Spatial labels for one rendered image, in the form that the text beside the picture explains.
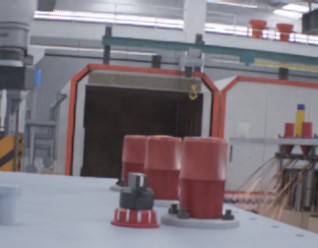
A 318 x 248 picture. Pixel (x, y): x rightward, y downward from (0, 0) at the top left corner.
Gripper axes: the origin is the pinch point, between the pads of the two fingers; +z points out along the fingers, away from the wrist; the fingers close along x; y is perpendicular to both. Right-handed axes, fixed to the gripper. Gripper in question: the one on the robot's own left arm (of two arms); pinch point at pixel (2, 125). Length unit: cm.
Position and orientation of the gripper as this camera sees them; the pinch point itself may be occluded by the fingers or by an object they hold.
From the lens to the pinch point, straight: 164.4
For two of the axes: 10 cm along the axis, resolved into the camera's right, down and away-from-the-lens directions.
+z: -0.6, 10.0, -0.2
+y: -3.3, -0.4, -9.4
